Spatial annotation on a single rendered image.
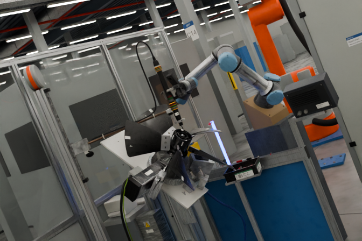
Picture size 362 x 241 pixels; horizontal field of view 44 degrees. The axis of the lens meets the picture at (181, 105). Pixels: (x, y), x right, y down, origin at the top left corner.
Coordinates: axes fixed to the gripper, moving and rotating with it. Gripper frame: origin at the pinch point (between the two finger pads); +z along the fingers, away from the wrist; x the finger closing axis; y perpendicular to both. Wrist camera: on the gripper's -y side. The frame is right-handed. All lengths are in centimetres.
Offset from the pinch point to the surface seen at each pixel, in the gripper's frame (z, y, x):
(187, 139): 7.1, 31.3, -7.2
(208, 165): -9, 54, -4
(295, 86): -34, 27, -65
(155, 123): 1.1, 16.5, 15.1
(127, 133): 32.2, 13.6, 11.8
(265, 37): -393, -12, 83
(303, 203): -39, 100, -40
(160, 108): -9.5, 9.3, 15.1
